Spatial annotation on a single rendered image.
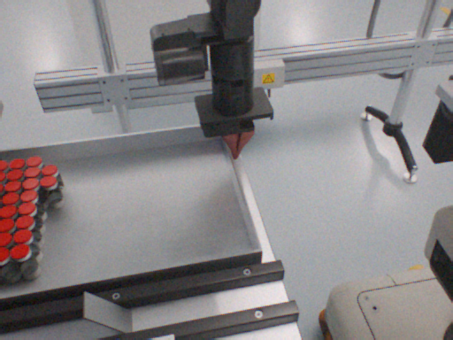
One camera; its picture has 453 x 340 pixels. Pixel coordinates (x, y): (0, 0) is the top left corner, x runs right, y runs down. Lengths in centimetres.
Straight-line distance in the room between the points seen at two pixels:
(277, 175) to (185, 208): 133
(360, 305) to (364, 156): 97
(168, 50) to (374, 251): 135
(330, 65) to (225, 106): 117
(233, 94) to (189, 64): 7
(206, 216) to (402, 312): 79
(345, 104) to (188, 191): 181
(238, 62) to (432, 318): 95
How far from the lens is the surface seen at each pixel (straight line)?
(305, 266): 166
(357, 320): 126
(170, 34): 54
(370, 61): 181
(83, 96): 163
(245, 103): 60
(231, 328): 52
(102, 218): 65
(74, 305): 55
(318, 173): 198
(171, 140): 73
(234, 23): 52
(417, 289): 136
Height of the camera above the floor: 136
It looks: 44 degrees down
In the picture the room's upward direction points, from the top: straight up
